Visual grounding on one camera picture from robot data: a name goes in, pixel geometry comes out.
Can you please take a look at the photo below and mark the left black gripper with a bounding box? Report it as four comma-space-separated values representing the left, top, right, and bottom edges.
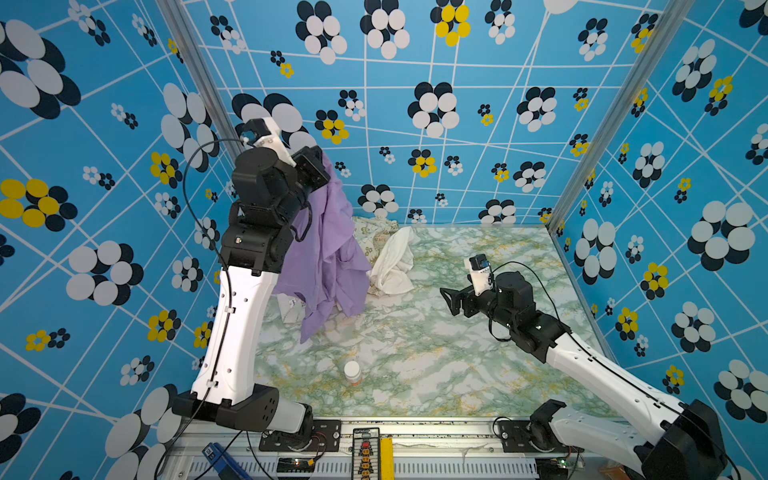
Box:
277, 143, 330, 229

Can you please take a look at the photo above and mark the purple cloth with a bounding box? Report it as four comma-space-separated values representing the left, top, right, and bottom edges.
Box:
274, 156, 371, 343

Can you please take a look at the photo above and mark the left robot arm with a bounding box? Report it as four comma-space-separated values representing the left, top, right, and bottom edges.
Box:
172, 146, 330, 442

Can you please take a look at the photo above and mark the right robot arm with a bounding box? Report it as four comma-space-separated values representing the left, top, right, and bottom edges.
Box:
440, 270, 731, 479

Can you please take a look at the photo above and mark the cream patterned cloth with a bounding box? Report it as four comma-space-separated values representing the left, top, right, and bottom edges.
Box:
275, 216, 400, 324

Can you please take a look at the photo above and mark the white cloth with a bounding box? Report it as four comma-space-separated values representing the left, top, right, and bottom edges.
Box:
369, 227, 419, 297

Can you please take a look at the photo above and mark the white pill bottle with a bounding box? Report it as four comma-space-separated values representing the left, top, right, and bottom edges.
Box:
343, 360, 362, 385

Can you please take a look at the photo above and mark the black button control box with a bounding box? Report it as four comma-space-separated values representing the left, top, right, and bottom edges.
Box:
351, 428, 381, 480

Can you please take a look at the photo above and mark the brown object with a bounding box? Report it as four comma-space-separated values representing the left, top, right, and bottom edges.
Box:
598, 464, 629, 480

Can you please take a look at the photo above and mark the small circuit board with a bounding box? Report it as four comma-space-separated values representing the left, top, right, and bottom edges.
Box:
276, 458, 316, 474

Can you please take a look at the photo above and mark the blue tool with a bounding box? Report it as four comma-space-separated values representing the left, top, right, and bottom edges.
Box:
196, 442, 252, 480

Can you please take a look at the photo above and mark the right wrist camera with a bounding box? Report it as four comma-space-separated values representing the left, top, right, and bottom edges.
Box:
465, 254, 493, 296

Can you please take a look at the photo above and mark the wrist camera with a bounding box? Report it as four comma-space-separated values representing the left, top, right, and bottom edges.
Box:
240, 117, 296, 167
465, 254, 493, 296

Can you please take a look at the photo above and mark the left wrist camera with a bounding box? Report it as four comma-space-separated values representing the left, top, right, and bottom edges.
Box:
240, 117, 296, 167

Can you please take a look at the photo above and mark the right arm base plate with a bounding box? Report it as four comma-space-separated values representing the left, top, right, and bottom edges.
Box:
491, 417, 572, 456

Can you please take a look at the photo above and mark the aluminium front rail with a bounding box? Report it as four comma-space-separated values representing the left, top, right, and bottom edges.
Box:
159, 417, 635, 479

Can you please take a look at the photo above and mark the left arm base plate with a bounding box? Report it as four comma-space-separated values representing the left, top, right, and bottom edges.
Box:
258, 419, 342, 453

